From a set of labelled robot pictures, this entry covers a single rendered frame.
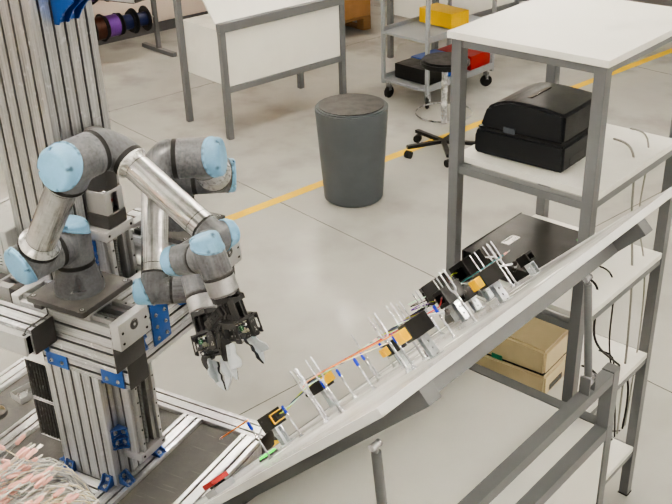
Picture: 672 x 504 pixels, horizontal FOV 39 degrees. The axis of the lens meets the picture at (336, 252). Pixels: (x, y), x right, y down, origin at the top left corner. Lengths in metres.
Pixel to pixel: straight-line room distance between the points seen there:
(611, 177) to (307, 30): 4.88
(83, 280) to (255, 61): 4.51
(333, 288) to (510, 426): 2.41
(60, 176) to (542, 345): 1.61
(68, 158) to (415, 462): 1.25
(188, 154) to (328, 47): 4.98
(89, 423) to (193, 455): 0.45
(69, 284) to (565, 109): 1.52
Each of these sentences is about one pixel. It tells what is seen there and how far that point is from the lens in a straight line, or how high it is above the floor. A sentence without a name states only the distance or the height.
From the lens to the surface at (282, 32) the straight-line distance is 7.30.
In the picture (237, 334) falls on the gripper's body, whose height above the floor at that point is 1.36.
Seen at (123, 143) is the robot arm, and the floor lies 1.69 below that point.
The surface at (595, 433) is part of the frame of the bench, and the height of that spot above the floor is 0.80.
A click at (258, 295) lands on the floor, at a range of 5.08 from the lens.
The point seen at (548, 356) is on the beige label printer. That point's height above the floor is 0.82.
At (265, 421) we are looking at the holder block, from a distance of 2.37.
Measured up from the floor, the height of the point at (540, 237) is 1.12.
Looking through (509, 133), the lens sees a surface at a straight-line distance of 2.86.
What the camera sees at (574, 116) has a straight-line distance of 2.81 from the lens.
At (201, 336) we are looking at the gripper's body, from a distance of 2.46.
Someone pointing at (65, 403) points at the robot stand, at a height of 0.54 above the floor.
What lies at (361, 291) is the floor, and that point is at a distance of 5.07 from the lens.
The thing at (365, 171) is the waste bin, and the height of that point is 0.25.
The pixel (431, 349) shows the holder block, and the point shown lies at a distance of 1.92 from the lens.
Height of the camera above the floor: 2.57
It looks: 28 degrees down
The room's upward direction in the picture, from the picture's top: 2 degrees counter-clockwise
